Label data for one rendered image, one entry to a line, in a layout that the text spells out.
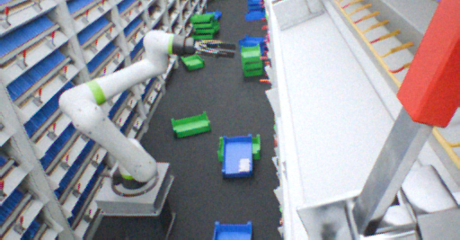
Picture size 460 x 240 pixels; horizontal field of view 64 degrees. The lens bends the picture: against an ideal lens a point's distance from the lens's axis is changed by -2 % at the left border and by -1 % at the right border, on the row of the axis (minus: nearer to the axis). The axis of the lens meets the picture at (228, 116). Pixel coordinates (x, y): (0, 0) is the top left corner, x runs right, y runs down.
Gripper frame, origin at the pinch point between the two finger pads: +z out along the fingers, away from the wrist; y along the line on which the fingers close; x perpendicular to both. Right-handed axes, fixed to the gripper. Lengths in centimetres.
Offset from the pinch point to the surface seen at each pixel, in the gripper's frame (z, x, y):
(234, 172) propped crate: 9, -100, -38
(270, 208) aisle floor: 33, -97, -3
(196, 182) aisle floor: -16, -107, -31
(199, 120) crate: -25, -108, -114
